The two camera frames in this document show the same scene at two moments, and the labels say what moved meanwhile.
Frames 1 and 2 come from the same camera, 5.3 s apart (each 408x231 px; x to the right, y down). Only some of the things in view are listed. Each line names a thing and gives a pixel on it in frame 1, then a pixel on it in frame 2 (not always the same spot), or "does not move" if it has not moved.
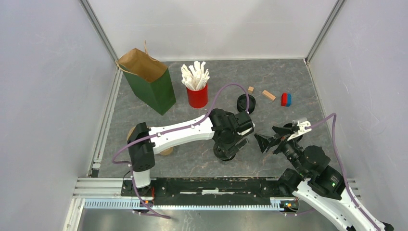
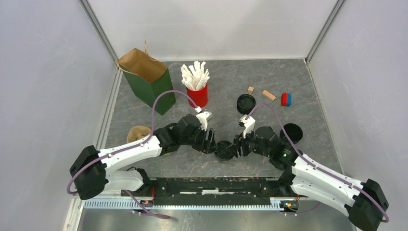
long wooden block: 268,95 does not move
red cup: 198,99 does not move
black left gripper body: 228,145 → 200,143
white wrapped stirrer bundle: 195,78 does not move
